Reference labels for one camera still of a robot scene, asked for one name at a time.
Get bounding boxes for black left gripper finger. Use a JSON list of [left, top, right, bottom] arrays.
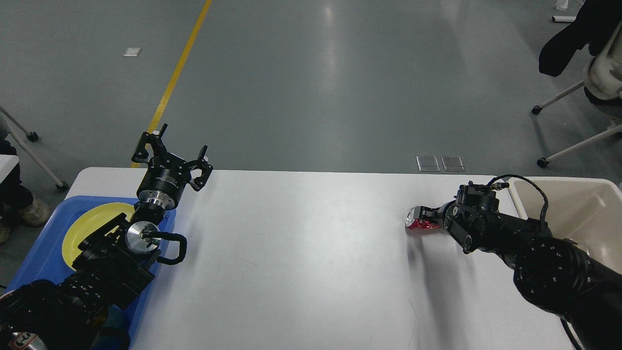
[[131, 122, 170, 169], [178, 145, 214, 192]]

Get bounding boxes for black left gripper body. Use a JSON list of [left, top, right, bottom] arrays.
[[136, 166, 191, 211]]

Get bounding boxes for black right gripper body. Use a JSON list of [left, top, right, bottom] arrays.
[[437, 201, 457, 230]]

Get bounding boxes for crushed red soda can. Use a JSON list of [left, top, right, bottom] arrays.
[[404, 206, 439, 230]]

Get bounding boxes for yellow plastic plate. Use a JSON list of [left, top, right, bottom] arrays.
[[61, 202, 134, 271]]

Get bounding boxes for teal mug yellow inside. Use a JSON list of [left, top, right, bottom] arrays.
[[92, 306, 129, 350]]

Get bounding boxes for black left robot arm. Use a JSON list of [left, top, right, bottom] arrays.
[[1, 124, 213, 350]]

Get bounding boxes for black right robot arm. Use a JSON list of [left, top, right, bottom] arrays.
[[405, 175, 622, 350]]

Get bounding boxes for right floor outlet cover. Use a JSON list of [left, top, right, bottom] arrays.
[[441, 157, 465, 172]]

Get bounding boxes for floor outlet cover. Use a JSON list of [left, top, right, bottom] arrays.
[[416, 156, 440, 172], [441, 157, 465, 172]]

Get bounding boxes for left floor outlet cover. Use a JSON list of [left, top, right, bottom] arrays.
[[416, 156, 440, 172]]

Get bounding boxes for grey chair leg with caster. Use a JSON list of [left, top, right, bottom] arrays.
[[0, 106, 70, 191]]

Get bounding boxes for person's beige shoe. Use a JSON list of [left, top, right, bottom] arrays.
[[15, 198, 52, 228]]

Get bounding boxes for beige plastic bin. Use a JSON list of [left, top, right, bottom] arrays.
[[507, 176, 622, 273]]

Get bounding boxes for blue plastic tray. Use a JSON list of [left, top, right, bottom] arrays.
[[1, 195, 177, 350]]

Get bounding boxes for white office chair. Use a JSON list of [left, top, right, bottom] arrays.
[[531, 24, 622, 168]]

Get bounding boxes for white desk base far right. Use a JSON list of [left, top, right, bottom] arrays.
[[551, 15, 577, 23]]

